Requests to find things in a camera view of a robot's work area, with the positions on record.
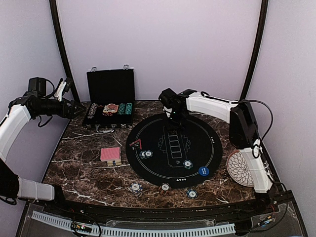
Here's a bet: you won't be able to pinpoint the red playing card deck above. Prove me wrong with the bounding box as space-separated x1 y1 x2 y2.
100 147 121 163

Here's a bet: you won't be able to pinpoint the card box in case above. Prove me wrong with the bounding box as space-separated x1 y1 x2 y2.
102 103 119 116

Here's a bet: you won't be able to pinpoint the blue small blind button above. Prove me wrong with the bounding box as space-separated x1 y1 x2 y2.
198 166 210 177

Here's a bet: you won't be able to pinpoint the white cable duct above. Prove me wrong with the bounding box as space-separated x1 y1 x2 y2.
31 211 236 237

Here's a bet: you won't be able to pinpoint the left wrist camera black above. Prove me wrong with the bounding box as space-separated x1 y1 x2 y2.
28 77 46 98

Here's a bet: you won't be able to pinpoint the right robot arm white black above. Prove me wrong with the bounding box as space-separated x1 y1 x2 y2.
158 88 275 214

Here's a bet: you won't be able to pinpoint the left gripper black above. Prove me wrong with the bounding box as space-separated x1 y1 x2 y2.
35 97 86 119

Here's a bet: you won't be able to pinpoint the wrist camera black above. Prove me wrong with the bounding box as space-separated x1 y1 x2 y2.
158 88 182 110
28 77 46 98

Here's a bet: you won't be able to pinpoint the black poker chip case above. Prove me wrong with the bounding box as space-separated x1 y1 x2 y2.
82 69 135 128

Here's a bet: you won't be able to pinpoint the red white chip stack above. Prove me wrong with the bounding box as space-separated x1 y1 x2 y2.
160 183 170 192

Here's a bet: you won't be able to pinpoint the teal chips in case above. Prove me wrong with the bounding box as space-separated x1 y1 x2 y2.
117 103 133 115

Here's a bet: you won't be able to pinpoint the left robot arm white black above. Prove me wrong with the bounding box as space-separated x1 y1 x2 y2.
0 77 85 215

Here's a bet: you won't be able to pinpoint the floral patterned ceramic plate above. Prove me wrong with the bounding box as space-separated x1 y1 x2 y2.
226 150 254 187

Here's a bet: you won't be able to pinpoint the blue green chip stack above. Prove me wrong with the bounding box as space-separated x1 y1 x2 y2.
186 189 198 199

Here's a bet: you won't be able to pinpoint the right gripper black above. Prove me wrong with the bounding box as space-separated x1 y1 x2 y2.
163 109 188 132

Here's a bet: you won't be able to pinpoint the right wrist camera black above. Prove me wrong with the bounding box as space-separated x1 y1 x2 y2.
158 88 182 110

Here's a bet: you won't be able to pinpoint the blue white chip stack left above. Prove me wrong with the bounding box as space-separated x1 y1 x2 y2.
129 182 143 197

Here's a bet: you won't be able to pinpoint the red triangle dealer marker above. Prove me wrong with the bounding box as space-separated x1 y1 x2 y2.
129 139 142 150

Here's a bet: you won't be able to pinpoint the round black poker mat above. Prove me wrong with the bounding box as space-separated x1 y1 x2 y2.
126 114 223 189

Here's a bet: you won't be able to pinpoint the black white chips in case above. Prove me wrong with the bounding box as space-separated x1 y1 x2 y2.
87 103 98 119

